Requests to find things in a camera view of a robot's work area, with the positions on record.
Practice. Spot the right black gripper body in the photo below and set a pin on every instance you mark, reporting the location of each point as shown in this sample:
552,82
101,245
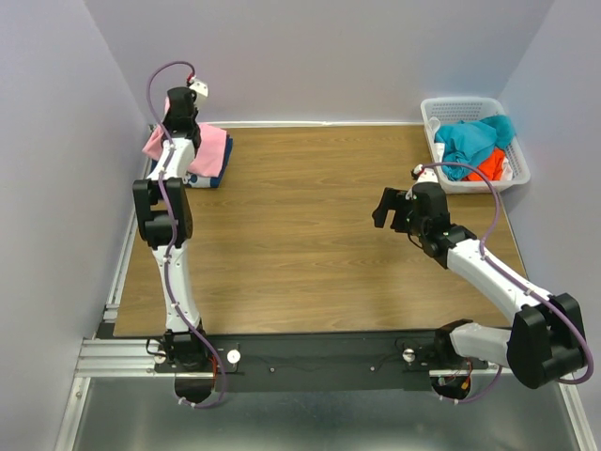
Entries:
400,209

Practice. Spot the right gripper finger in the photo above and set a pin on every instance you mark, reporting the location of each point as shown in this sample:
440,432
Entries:
379,216
394,199

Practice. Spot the pink t-shirt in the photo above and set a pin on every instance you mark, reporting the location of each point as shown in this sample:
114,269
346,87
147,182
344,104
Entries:
210,157

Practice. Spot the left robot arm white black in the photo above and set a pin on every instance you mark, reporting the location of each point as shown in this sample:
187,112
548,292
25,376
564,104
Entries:
165,224

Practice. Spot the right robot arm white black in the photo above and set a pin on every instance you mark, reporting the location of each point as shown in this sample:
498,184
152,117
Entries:
546,340

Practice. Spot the white garment in basket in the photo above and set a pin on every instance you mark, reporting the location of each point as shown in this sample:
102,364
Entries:
431,127

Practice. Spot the white plastic basket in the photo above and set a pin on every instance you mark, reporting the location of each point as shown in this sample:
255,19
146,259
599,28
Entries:
456,178

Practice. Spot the orange t-shirt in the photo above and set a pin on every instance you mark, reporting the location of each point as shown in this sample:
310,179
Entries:
494,166

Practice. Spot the teal t-shirt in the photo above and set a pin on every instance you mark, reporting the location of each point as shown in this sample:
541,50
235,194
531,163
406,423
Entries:
472,142

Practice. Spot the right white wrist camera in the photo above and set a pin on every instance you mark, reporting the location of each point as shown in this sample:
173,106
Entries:
421,174

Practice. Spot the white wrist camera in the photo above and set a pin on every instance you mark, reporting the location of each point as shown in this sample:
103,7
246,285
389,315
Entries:
421,174
199,89

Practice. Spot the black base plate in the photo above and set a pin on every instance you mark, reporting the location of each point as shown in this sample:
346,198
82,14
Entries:
319,362

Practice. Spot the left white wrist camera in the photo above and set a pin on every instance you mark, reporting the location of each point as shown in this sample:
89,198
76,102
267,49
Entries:
199,89

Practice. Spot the aluminium frame rail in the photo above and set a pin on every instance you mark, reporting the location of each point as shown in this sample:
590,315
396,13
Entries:
102,355

